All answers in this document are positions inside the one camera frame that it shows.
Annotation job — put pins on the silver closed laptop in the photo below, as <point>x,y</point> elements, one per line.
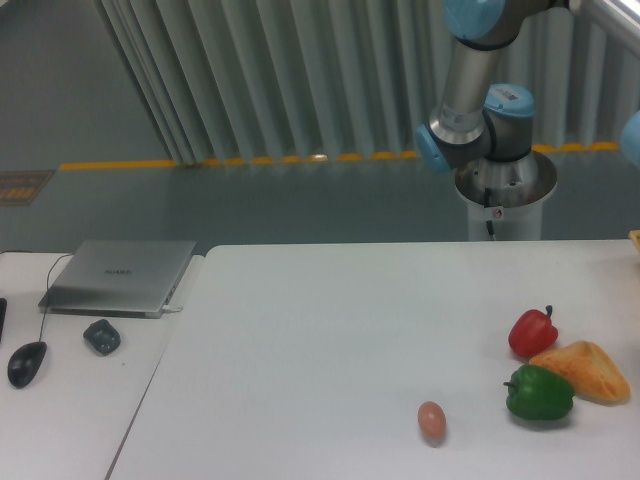
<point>125,278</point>

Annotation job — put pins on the brown egg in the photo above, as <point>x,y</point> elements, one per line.
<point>432,421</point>

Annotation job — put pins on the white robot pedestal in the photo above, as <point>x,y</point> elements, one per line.
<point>505,200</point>

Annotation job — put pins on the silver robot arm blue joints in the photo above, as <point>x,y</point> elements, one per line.
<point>457,131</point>

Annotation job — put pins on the green bell pepper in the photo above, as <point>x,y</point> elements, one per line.
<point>535,393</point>

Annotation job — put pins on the black keyboard edge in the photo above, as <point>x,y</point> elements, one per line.
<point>3,311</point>

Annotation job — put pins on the golden bread loaf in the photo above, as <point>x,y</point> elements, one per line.
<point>590,371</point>

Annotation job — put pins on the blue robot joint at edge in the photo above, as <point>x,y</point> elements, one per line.
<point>630,139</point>

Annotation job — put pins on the red bell pepper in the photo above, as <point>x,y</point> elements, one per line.
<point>533,332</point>

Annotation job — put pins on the small black plastic object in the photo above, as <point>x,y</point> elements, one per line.
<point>102,336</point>

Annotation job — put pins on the white corrugated curtain wall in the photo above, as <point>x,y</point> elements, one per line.
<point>251,80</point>

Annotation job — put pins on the wooden object at edge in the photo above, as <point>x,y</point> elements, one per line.
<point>634,236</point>

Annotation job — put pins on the black computer mouse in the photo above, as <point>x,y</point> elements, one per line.
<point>25,363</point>

